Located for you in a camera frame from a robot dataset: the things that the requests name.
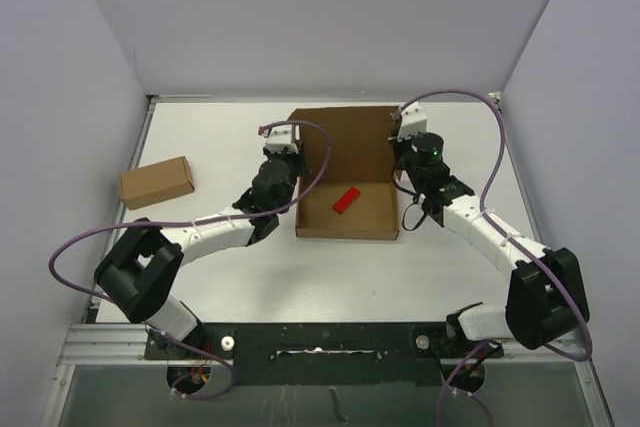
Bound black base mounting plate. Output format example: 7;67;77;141
143;321;501;388

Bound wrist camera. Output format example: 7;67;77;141
392;102;427;141
258;124;300;154

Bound small folded cardboard box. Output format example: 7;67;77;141
120;156;195;210

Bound brown cardboard box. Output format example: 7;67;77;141
290;105;399;241

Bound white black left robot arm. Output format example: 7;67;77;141
94;140;309;358

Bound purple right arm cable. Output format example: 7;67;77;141
392;90;594;427

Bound red rectangular block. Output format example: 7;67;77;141
332;187;361;215

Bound aluminium frame rail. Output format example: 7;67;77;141
39;91;616;427

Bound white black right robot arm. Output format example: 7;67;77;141
390;133;589;356

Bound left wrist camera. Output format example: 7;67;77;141
258;124;300;154

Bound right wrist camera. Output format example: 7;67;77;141
392;102;427;141

